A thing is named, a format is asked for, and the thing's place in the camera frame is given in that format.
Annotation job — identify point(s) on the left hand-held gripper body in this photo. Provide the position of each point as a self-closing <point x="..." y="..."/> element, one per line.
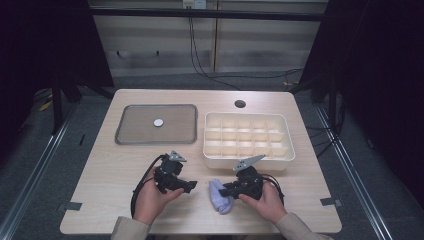
<point x="168" y="176"/>

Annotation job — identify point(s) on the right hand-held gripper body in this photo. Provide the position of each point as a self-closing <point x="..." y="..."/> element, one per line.
<point x="250" y="185"/>

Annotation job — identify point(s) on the light purple sock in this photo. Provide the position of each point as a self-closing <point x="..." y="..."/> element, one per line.
<point x="222" y="204"/>

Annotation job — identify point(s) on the cream divided storage box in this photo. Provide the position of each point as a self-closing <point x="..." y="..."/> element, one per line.
<point x="276" y="161"/>

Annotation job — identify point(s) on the person's right hand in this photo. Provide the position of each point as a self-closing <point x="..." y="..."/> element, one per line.
<point x="266" y="206"/>

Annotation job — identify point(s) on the person's left hand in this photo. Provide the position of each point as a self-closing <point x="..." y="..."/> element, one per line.
<point x="150" y="203"/>

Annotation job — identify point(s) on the small round silver disc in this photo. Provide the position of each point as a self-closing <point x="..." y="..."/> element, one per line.
<point x="158" y="122"/>

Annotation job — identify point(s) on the grey rectangular tray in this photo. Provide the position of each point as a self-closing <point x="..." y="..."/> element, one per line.
<point x="140" y="128"/>

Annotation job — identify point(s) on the grey tape strip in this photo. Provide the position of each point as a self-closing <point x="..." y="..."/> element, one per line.
<point x="330" y="201"/>
<point x="71" y="206"/>

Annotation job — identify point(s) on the small black floor item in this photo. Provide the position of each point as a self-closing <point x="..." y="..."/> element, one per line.
<point x="82" y="140"/>

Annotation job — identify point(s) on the black metal stand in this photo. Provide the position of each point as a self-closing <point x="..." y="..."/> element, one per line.
<point x="57" y="106"/>
<point x="331" y="96"/>

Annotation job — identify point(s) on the small yellow floor item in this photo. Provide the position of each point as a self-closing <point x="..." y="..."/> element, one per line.
<point x="45" y="106"/>

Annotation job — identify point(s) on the black horizontal bar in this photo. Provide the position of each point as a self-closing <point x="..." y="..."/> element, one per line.
<point x="200" y="14"/>

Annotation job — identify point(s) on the black curtain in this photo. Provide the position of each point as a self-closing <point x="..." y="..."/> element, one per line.
<point x="383" y="83"/>
<point x="40" y="43"/>

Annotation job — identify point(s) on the metal floor rail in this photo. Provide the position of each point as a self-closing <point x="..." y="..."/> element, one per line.
<point x="36" y="166"/>
<point x="353" y="173"/>

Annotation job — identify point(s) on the white wall outlet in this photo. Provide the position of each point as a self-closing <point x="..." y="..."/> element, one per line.
<point x="195" y="4"/>

